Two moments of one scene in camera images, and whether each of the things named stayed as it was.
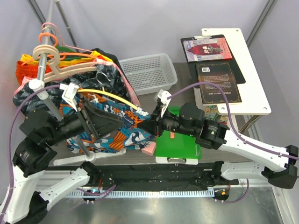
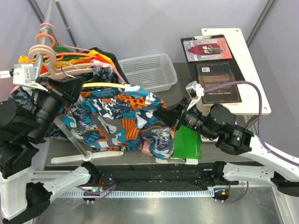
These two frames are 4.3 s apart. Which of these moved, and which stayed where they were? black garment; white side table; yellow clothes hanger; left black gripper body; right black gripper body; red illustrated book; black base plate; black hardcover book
Moved: left black gripper body; yellow clothes hanger; right black gripper body
Stayed: black base plate; red illustrated book; black hardcover book; white side table; black garment
